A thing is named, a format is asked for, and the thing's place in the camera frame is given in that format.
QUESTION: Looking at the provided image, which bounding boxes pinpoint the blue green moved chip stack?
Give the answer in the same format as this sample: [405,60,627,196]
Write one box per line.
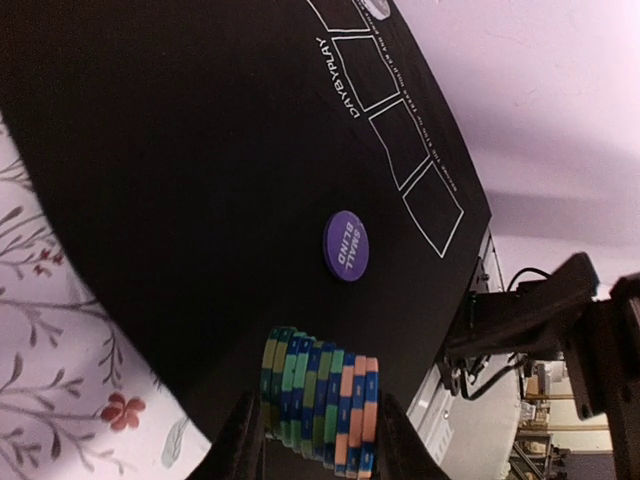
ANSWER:
[259,326,380,479]

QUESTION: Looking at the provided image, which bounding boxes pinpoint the clear dealer button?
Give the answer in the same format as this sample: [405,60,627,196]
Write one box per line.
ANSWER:
[361,0,391,21]

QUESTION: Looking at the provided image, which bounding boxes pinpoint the purple small blind button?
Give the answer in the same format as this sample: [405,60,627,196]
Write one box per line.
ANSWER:
[323,210,370,282]

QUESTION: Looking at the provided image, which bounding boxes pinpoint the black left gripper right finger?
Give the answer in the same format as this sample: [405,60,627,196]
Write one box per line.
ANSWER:
[374,392,450,480]

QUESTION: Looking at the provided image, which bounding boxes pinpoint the floral table cloth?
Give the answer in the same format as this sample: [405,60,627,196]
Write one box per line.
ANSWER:
[1,131,210,479]

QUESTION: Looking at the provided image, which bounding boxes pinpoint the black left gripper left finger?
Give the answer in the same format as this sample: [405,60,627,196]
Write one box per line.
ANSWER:
[197,391,265,480]

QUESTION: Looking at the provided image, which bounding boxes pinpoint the black poker mat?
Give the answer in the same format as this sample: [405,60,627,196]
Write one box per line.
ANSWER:
[1,1,490,434]

